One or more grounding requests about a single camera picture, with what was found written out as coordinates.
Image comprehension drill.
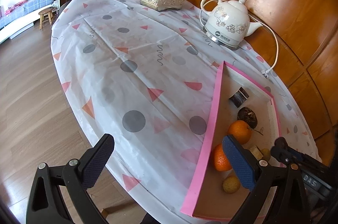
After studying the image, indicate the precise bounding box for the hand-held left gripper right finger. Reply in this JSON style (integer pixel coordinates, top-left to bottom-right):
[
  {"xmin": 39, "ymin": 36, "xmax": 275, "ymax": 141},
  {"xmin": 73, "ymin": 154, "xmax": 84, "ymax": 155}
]
[{"xmin": 222, "ymin": 135, "xmax": 309, "ymax": 224}]

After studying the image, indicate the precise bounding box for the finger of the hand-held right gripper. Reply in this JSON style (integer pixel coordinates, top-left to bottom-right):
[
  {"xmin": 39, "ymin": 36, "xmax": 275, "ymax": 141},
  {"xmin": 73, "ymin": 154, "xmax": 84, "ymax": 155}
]
[{"xmin": 271, "ymin": 136, "xmax": 304, "ymax": 167}]

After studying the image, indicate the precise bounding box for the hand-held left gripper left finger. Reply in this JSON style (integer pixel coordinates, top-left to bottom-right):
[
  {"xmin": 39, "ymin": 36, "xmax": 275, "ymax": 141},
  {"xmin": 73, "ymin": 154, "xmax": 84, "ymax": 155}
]
[{"xmin": 26, "ymin": 133, "xmax": 115, "ymax": 224}]

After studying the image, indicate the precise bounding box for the orange tangerine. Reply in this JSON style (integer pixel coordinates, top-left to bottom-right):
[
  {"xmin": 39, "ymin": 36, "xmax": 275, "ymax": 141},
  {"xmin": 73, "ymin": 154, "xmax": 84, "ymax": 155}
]
[
  {"xmin": 213, "ymin": 144, "xmax": 233, "ymax": 172},
  {"xmin": 228, "ymin": 120, "xmax": 252, "ymax": 145}
]

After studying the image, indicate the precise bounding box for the yellow potato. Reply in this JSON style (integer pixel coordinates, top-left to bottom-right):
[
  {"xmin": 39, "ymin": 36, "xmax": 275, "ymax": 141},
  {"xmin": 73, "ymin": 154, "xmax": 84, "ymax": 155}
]
[{"xmin": 222, "ymin": 176, "xmax": 241, "ymax": 194}]

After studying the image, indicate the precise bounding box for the pink shallow tray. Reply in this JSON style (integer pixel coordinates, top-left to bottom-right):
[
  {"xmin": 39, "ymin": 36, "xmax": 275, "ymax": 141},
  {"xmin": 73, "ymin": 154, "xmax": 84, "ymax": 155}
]
[{"xmin": 180, "ymin": 60, "xmax": 284, "ymax": 222}]

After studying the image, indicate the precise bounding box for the white patterned tablecloth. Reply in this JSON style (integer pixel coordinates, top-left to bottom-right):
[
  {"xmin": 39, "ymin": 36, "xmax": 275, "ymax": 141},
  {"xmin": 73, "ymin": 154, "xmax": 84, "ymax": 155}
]
[{"xmin": 50, "ymin": 0, "xmax": 317, "ymax": 222}]

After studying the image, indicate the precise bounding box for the silver kettle base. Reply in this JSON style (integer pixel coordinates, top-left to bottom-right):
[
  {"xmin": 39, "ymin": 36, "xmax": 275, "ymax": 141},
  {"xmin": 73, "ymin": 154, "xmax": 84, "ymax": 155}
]
[{"xmin": 202, "ymin": 27, "xmax": 245, "ymax": 51}]

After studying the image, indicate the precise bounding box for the white ceramic electric kettle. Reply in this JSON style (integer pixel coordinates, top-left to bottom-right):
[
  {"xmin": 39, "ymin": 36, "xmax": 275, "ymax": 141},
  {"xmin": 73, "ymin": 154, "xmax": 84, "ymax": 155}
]
[{"xmin": 200, "ymin": 0, "xmax": 263, "ymax": 46}]

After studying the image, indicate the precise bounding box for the small wooden stool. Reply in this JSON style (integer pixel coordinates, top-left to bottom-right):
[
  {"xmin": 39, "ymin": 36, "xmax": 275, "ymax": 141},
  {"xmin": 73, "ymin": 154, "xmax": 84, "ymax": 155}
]
[{"xmin": 38, "ymin": 8, "xmax": 54, "ymax": 30}]

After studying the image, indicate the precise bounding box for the red floral cushion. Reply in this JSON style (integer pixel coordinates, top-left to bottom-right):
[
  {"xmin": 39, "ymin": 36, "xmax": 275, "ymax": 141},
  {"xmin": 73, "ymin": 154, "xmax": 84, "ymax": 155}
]
[{"xmin": 4, "ymin": 0, "xmax": 28, "ymax": 16}]

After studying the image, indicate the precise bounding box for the white power cord with plug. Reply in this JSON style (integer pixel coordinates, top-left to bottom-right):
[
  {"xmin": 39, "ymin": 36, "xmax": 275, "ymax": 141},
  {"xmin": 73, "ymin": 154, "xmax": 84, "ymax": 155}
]
[{"xmin": 248, "ymin": 15, "xmax": 280, "ymax": 79}]

